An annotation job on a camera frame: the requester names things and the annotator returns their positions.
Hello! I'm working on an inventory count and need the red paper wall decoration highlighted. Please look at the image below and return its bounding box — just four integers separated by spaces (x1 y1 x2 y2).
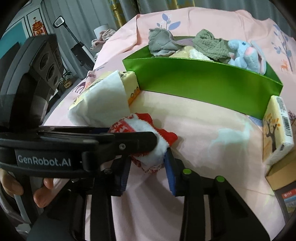
27 8 48 37

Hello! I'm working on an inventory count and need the pink printed tablecloth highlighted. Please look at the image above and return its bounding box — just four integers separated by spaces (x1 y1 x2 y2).
43 6 296 241

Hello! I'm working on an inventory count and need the potted plant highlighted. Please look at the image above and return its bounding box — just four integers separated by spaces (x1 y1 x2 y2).
57 70 72 92

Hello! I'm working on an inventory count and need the crumpled pink cloth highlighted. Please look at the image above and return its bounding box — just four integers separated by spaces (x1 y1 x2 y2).
90 29 115 51

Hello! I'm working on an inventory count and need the green cardboard box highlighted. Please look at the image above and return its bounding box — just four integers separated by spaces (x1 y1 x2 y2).
122 46 283 119

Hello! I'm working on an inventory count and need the small yellow tissue packet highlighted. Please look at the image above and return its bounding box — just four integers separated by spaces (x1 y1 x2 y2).
262 95 294 166

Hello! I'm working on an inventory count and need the blue plush elephant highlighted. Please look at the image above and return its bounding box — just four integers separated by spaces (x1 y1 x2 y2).
227 40 267 75

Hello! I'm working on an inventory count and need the person's left hand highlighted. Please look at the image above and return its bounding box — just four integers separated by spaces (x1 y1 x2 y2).
0 168 55 208

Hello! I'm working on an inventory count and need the purple grey plush towel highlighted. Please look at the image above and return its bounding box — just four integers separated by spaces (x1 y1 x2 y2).
148 28 194 57

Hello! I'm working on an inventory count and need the white paper roll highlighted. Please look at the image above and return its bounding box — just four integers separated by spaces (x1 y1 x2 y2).
93 24 109 39

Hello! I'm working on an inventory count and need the gold black gift box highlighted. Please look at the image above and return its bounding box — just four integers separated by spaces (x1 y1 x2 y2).
266 151 296 190

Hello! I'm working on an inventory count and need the red white sock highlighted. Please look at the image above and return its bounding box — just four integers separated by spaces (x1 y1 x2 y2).
109 113 178 173

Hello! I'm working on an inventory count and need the white tissue sheet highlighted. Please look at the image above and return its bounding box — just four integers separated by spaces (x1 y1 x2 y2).
68 70 130 128

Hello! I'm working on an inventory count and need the green grey washcloth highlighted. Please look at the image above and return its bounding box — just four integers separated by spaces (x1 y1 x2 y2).
192 29 231 64

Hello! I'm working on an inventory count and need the colourful printed booklet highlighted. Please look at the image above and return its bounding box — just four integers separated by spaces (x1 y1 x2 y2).
274 187 295 223

